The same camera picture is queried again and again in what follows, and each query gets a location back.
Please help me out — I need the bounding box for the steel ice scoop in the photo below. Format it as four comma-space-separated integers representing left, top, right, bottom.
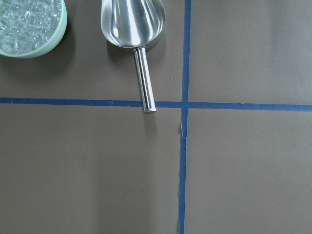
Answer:
100, 0, 165, 113

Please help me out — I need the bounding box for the green bowl of ice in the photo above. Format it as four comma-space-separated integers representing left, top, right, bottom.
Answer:
0, 0, 67, 58

